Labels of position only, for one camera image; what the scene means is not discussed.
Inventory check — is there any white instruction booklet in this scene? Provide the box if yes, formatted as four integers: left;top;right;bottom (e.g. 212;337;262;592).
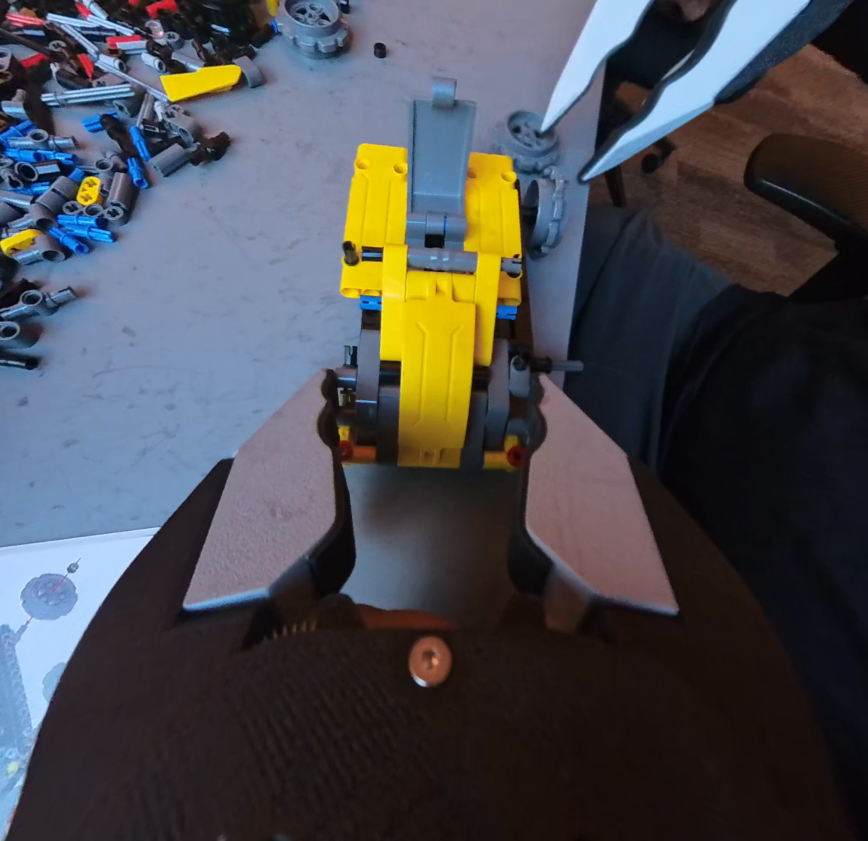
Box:
0;528;160;808

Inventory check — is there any yellow curved panel piece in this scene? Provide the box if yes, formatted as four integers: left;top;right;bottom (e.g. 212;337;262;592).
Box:
159;64;243;103

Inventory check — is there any black office chair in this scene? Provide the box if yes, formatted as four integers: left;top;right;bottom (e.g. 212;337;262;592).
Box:
595;75;868;259

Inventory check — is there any pile of small building pieces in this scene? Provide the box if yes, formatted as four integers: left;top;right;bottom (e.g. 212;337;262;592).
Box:
0;0;279;370

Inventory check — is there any grey toothed wheel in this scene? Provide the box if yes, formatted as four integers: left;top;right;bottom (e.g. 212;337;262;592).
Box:
278;0;350;58
522;166;569;259
505;110;562;174

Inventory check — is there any yellow toy vehicle model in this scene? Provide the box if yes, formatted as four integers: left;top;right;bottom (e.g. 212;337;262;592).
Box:
335;78;585;472

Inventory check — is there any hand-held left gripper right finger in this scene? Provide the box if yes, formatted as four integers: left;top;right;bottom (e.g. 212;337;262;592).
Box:
512;378;680;632

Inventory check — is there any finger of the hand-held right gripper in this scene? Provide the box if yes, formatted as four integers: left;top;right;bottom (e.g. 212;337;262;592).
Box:
541;0;682;133
576;0;813;183

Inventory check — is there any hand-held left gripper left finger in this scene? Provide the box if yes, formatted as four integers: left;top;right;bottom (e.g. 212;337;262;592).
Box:
182;369;357;614

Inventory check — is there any person's dark clothing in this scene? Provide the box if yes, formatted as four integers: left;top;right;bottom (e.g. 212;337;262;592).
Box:
563;203;868;841

